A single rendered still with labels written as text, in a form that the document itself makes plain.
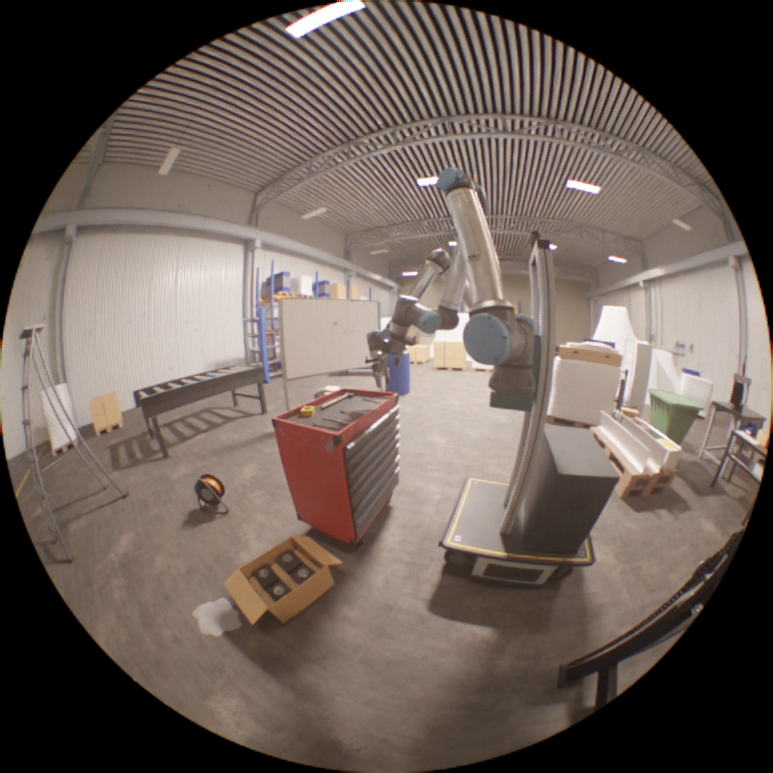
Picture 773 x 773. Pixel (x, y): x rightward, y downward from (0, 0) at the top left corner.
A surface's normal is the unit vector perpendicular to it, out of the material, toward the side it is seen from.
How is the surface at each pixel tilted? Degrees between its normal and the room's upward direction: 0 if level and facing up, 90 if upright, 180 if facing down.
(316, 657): 0
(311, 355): 90
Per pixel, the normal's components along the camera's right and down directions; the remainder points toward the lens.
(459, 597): -0.02, -0.97
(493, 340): -0.78, 0.25
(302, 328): 0.66, 0.16
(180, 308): 0.91, 0.07
